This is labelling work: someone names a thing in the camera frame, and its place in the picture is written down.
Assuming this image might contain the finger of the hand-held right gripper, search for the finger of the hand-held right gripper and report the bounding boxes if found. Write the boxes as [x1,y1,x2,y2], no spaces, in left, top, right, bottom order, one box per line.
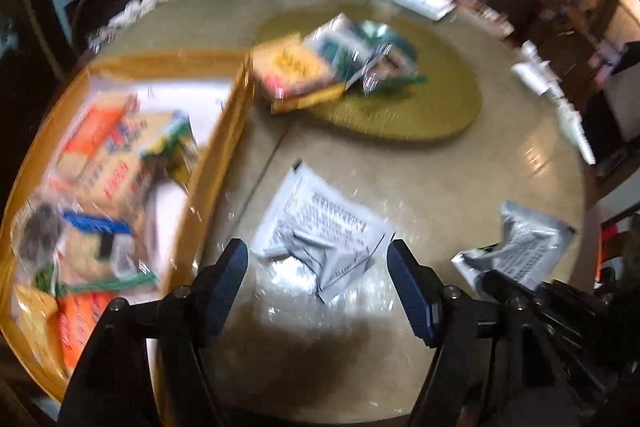
[481,269,545,304]

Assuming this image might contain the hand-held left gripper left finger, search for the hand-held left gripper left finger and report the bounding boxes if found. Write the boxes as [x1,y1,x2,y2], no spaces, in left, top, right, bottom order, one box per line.
[57,238,249,427]

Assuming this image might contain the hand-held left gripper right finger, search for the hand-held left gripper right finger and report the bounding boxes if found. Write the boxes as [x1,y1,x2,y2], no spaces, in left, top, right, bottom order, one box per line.
[386,239,561,427]

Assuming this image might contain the green and white packet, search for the green and white packet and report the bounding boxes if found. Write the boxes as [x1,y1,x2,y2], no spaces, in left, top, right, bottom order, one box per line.
[450,201,576,295]

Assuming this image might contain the green snack packet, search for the green snack packet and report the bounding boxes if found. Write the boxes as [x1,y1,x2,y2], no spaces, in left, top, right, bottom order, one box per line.
[140,112,201,188]
[35,267,161,295]

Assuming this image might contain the silver white packet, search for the silver white packet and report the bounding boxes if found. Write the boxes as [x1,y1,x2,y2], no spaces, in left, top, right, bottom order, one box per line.
[250,161,396,305]

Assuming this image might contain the cracker packet with dark strip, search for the cracker packet with dark strip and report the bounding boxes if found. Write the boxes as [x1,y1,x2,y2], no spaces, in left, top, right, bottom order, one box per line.
[55,212,151,288]

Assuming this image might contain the cardboard tray with white inside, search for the cardboard tray with white inside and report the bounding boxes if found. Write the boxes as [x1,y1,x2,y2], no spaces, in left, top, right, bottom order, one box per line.
[0,48,253,403]

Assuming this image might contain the yellow snack packet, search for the yellow snack packet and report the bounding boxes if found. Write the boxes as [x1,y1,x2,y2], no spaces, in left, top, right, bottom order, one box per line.
[12,284,66,378]

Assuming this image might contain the clear packet with white label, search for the clear packet with white label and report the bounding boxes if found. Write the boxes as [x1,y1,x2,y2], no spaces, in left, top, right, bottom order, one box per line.
[10,199,71,278]

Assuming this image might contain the red bag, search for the red bag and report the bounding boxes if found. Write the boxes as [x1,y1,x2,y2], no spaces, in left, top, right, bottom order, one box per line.
[596,224,618,280]

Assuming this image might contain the round glass turntable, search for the round glass turntable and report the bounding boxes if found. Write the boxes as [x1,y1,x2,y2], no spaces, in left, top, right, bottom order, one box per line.
[252,2,483,142]

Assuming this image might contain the dark brown snack packet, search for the dark brown snack packet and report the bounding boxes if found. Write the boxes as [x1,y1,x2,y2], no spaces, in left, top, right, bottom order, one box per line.
[362,52,428,95]

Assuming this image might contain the yellow cracker packet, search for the yellow cracker packet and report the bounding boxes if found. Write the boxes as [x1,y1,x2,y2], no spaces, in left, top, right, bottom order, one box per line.
[248,34,351,115]

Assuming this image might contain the dark green foil packet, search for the dark green foil packet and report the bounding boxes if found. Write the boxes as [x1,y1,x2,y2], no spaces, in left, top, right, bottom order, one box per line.
[360,21,418,68]

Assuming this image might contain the white teal snack packet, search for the white teal snack packet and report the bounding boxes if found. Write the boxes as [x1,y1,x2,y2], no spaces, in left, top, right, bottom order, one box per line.
[305,14,371,78]

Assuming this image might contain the clear plastic wrappers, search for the clear plastic wrappers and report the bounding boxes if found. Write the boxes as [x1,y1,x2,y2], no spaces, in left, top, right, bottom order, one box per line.
[87,24,116,52]

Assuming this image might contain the crumpled tissue papers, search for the crumpled tissue papers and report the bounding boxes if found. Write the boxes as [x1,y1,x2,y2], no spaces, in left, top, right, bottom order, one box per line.
[107,0,176,28]

